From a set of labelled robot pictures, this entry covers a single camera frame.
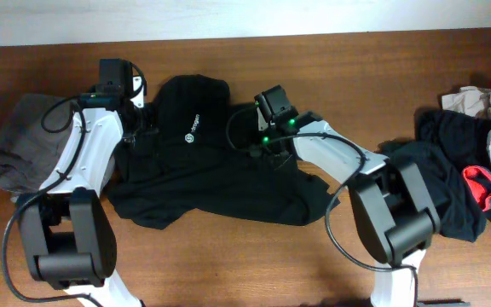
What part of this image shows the black logo t-shirt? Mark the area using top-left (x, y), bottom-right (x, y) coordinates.
top-left (107, 75), bottom-right (332, 229)

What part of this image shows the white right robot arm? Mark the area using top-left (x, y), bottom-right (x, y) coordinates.
top-left (254, 85), bottom-right (441, 306)

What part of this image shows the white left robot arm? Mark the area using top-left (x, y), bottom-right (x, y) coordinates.
top-left (1, 59), bottom-right (148, 306)

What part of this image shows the grey folded shirt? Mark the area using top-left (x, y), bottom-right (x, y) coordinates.
top-left (0, 94), bottom-right (72, 203)

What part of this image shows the dark teal black garment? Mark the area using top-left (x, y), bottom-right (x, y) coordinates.
top-left (378, 109), bottom-right (491, 242)

